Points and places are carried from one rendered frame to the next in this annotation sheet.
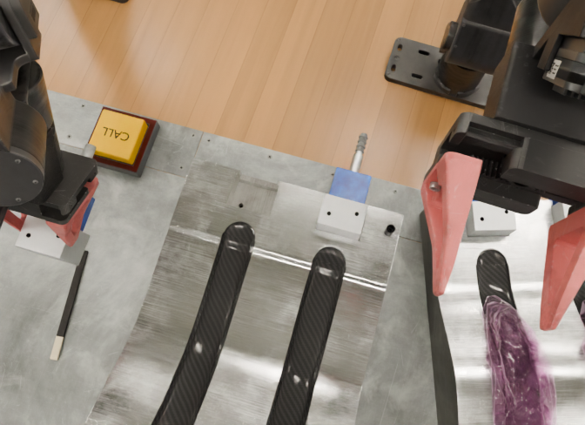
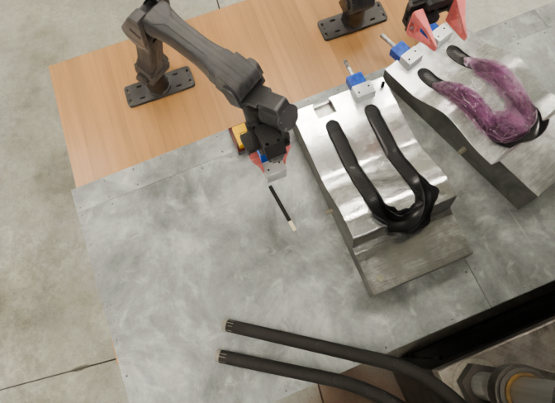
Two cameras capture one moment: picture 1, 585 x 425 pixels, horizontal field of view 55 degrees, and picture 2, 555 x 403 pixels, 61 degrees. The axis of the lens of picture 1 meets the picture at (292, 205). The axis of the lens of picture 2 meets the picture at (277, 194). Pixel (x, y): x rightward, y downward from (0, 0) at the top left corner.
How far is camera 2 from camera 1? 69 cm
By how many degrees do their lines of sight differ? 8
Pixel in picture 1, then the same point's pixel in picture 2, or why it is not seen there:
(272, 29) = (264, 53)
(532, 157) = not seen: outside the picture
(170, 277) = (320, 158)
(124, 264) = (289, 178)
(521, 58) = not seen: outside the picture
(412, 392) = (432, 141)
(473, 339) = (439, 99)
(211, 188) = (307, 117)
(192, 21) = not seen: hidden behind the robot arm
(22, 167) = (293, 109)
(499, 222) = (415, 56)
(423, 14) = (319, 7)
